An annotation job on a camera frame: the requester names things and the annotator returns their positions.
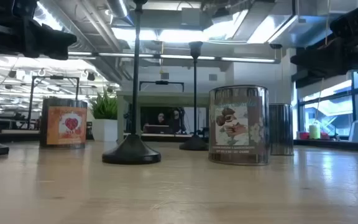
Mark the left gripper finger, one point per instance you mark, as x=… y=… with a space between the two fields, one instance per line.
x=54 y=35
x=54 y=51

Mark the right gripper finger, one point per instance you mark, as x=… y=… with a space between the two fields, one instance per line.
x=328 y=49
x=328 y=63

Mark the orange label candle tin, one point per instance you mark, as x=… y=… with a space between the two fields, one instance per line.
x=64 y=124

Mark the plain silver candle tin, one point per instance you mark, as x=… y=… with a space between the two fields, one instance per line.
x=281 y=130

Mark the brown label candle tin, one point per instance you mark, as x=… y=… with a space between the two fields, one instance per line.
x=238 y=130

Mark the pale green candle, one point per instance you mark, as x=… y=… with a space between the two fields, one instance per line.
x=314 y=132

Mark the black ceiling spotlight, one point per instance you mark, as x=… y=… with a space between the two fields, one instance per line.
x=12 y=74
x=91 y=76

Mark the black ceiling sensor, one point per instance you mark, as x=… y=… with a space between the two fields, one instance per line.
x=275 y=46

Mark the small red container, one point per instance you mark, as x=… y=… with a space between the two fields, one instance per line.
x=325 y=136
x=304 y=136

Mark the green plant in white pot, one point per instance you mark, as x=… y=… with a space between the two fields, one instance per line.
x=104 y=130

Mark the long white light bar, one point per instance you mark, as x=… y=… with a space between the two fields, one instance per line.
x=166 y=56

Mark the person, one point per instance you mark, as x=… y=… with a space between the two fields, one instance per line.
x=161 y=119

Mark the silver ventilation duct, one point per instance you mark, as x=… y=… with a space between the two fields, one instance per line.
x=118 y=7

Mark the black frame with camera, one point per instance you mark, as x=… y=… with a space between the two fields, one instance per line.
x=162 y=82

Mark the grey square wall vent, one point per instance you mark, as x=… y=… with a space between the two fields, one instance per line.
x=212 y=77
x=165 y=76

